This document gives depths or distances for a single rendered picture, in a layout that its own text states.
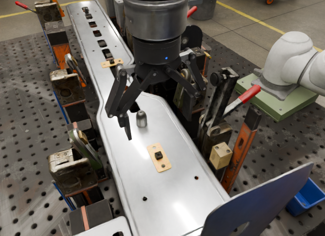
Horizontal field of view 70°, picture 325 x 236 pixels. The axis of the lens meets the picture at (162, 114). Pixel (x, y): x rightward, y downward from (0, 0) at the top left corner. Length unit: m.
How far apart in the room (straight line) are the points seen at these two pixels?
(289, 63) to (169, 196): 0.82
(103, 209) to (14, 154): 0.65
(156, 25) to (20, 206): 0.82
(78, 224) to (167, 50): 0.41
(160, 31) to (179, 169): 0.36
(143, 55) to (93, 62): 0.61
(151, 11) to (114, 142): 0.41
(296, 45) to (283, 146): 0.42
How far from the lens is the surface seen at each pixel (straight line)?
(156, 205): 0.54
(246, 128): 0.49
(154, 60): 0.35
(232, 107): 0.59
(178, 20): 0.33
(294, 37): 1.17
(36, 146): 1.13
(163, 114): 0.69
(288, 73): 1.17
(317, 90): 1.17
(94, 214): 0.57
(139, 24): 0.33
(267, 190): 0.21
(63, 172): 0.59
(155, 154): 0.59
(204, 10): 3.77
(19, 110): 1.33
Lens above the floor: 1.49
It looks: 45 degrees down
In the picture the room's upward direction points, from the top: straight up
